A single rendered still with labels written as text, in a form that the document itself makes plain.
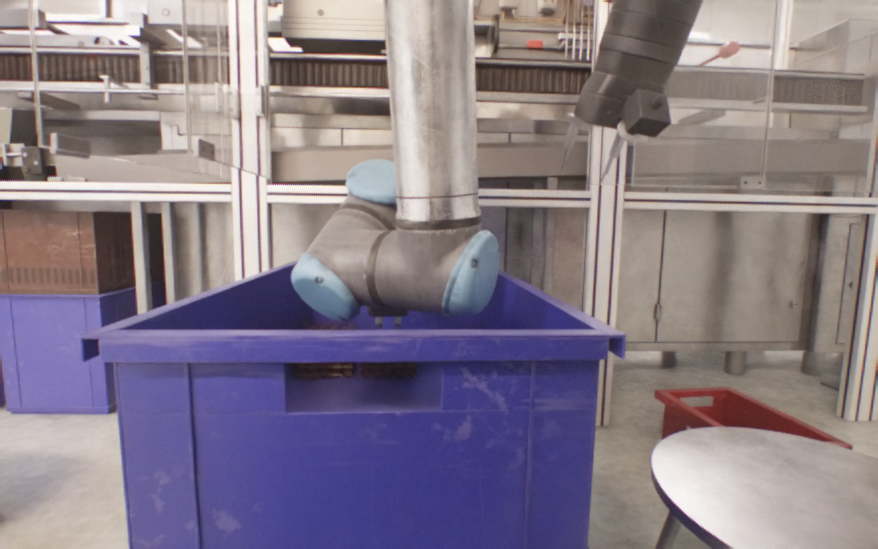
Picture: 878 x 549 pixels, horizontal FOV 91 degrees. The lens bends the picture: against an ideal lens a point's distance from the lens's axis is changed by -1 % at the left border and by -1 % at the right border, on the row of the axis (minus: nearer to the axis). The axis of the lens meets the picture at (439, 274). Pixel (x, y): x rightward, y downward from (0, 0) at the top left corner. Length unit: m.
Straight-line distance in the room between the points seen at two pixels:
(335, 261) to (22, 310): 1.12
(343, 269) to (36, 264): 1.08
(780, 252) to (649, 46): 1.42
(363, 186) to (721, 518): 0.51
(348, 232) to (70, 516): 0.75
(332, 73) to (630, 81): 1.00
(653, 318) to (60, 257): 1.69
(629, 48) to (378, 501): 0.44
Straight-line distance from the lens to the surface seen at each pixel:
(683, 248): 1.63
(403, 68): 0.44
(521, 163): 1.17
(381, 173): 0.59
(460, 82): 0.44
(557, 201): 1.11
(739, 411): 1.29
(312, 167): 1.16
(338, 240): 0.52
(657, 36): 0.47
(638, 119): 0.44
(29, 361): 1.55
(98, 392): 1.47
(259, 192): 1.12
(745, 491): 0.58
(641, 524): 0.94
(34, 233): 1.48
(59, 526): 1.05
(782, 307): 1.86
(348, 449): 0.38
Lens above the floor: 0.51
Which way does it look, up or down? 7 degrees down
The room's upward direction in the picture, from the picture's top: 1 degrees clockwise
